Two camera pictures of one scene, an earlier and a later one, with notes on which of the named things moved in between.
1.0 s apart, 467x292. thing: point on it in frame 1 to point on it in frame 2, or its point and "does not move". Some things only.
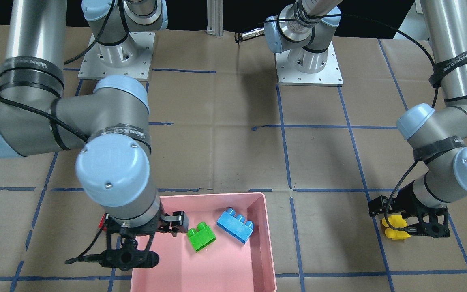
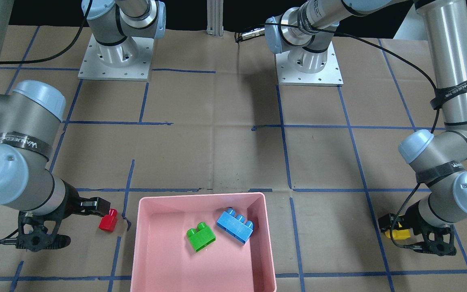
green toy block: x=204 y=236 does not move
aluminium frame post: x=215 y=17 does not move
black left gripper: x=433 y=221 to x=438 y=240
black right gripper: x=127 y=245 to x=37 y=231
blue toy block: x=235 y=226 does not move
